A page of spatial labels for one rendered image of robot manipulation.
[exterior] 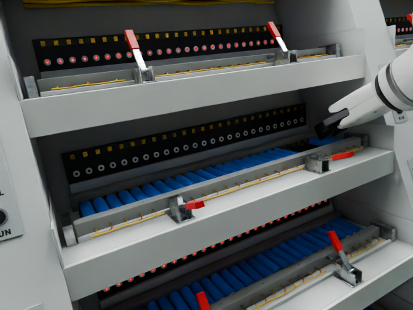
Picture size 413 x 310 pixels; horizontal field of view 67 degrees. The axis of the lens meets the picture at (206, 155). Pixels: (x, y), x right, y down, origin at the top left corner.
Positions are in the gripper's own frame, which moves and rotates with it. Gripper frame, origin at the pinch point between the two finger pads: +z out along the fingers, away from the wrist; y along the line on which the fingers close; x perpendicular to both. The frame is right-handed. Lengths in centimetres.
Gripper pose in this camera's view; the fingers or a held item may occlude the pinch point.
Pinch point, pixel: (330, 127)
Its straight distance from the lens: 70.1
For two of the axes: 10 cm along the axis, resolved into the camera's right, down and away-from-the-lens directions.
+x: 3.3, 9.2, -2.1
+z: -3.4, 3.3, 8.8
